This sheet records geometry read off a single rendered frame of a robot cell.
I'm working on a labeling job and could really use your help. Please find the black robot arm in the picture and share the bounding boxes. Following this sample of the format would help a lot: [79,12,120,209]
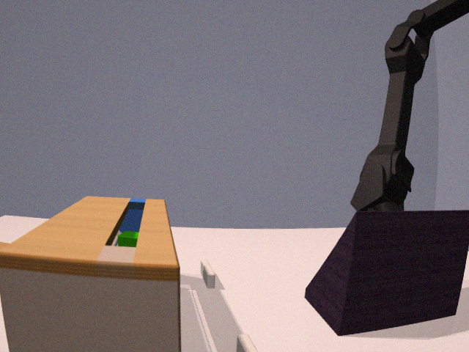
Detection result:
[350,0,469,211]

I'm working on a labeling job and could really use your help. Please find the small green block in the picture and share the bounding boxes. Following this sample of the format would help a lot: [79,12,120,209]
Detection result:
[117,231,139,247]

